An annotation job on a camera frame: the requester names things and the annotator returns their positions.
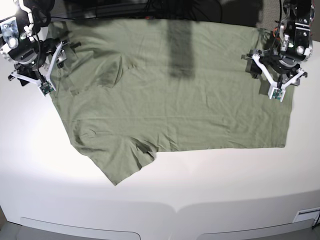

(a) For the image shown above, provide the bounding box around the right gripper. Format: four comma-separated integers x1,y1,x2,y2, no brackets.
13,37,76,87

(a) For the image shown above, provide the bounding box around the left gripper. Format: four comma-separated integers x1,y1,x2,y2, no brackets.
246,49,304,87

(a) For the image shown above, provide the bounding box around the olive green T-shirt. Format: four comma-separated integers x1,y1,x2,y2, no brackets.
48,19,294,185

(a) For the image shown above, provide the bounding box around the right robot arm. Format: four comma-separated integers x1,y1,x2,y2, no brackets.
0,0,264,93

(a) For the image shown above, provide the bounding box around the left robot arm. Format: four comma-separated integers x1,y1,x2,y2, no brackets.
246,0,315,86

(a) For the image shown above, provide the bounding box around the white label sticker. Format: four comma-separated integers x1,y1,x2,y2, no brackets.
293,208,320,224

